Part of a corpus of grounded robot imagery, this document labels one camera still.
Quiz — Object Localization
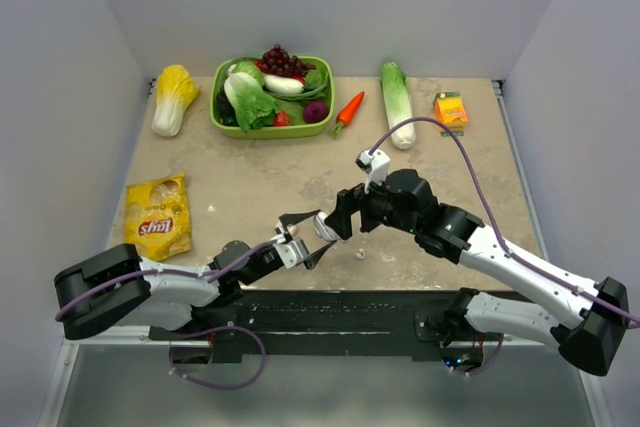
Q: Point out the green plastic basket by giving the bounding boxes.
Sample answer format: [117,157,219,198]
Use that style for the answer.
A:
[209,55,335,140]

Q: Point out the green lettuce in basket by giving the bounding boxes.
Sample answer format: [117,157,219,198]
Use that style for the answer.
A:
[223,72,280,132]

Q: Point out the white earbud charging case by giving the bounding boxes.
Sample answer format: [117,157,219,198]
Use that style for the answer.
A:
[313,211,340,242]

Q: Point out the green white napa cabbage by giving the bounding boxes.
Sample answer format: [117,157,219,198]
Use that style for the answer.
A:
[380,62,415,150]

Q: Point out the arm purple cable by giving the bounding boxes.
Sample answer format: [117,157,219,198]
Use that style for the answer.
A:
[369,116,640,329]
[54,239,275,322]

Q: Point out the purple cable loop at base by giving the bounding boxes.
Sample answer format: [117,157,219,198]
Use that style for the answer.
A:
[168,324,266,390]

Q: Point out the orange toy carrot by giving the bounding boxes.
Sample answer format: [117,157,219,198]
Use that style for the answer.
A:
[330,91,365,139]

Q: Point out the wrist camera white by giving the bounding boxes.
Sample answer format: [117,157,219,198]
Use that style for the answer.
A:
[355,148,391,193]
[272,215,298,244]

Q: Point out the purple onion in basket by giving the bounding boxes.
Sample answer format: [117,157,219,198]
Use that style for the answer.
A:
[303,99,329,124]

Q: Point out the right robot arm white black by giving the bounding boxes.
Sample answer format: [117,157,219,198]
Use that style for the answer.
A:
[314,169,630,376]

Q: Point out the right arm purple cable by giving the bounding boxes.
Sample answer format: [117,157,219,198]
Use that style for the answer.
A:
[369,116,640,329]

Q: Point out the orange juice carton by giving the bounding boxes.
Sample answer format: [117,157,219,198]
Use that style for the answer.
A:
[432,91,469,136]

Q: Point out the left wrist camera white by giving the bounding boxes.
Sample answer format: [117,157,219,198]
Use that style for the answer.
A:
[272,215,298,244]

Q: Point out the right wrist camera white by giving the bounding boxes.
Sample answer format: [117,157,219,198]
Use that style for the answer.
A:
[355,148,391,193]

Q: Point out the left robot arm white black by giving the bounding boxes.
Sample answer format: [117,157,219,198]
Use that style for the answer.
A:
[54,210,339,340]

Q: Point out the yellow napa cabbage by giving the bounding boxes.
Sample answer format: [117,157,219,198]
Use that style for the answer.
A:
[151,64,200,137]

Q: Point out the yellow lays chips bag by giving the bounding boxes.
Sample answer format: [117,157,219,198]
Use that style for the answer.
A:
[124,172,192,261]

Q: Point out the red strawberry in basket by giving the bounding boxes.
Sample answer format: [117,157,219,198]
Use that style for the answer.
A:
[272,110,291,127]

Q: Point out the red grape bunch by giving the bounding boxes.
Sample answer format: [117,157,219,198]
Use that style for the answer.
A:
[253,44,316,77]

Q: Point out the white radish in basket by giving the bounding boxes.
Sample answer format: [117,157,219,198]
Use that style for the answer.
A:
[264,74,305,95]

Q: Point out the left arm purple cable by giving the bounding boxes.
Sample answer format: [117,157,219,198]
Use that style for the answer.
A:
[54,239,275,322]

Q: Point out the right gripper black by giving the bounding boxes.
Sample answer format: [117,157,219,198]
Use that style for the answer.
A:
[325,168,419,240]

